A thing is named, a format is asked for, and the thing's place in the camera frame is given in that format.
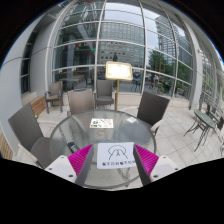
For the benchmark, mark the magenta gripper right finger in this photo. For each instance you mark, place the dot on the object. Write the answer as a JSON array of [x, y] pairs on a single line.
[[152, 167]]

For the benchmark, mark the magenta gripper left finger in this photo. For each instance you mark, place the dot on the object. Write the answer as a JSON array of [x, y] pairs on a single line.
[[73, 168]]

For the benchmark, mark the white printed mouse pad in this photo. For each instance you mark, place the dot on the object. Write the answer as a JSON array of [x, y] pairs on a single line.
[[115, 155]]

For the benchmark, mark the round glass table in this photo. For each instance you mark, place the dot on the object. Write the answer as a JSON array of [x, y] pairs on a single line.
[[127, 128]]

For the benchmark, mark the colourful menu card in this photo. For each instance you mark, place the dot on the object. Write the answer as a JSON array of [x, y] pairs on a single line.
[[101, 123]]

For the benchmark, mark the grey wicker chair left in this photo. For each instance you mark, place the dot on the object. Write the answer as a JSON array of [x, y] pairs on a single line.
[[28, 132]]

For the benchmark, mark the grey wicker chair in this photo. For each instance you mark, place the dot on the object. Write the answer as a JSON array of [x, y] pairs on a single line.
[[80, 100], [28, 132], [151, 110]]

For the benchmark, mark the grey wicker chair right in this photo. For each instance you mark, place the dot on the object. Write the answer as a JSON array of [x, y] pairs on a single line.
[[151, 110]]

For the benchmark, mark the grey wicker chair back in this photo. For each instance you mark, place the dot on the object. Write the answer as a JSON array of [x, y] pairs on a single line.
[[80, 100]]

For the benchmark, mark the wooden bench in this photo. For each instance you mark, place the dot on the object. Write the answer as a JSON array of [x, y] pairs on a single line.
[[38, 105]]

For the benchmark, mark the grey chair behind stand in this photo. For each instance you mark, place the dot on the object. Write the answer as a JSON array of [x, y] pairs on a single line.
[[104, 92]]

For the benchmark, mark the grey chair far left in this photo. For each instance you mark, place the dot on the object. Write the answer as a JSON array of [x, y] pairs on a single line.
[[54, 94]]

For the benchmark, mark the gold menu stand sign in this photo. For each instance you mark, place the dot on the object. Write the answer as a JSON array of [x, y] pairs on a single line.
[[118, 71]]

